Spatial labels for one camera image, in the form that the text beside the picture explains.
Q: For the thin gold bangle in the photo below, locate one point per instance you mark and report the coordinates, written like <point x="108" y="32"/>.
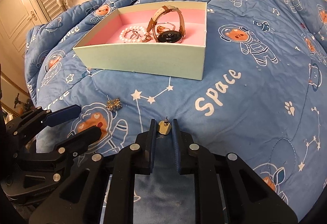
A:
<point x="163" y="27"/>

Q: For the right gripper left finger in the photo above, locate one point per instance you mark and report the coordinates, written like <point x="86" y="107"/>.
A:
<point x="102" y="189"/>

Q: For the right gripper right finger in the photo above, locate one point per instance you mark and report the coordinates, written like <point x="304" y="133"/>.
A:
<point x="227" y="190"/>

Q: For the mint box pink lining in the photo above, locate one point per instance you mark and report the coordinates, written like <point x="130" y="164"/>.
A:
<point x="115" y="42"/>

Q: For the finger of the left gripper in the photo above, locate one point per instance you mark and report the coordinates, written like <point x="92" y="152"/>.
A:
<point x="34" y="121"/>
<point x="78" y="143"/>

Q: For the blue space bear quilt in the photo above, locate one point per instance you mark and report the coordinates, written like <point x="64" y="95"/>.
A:
<point x="262" y="96"/>

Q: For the gold ring pendant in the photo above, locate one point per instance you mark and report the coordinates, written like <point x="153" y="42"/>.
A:
<point x="147" y="38"/>

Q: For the gold snowflake earring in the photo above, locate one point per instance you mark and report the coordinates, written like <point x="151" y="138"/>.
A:
<point x="114" y="104"/>
<point x="164" y="127"/>

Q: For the beige strap wrist watch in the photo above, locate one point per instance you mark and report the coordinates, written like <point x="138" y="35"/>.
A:
<point x="166" y="32"/>

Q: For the white panel door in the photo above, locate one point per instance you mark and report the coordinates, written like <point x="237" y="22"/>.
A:
<point x="17" y="18"/>

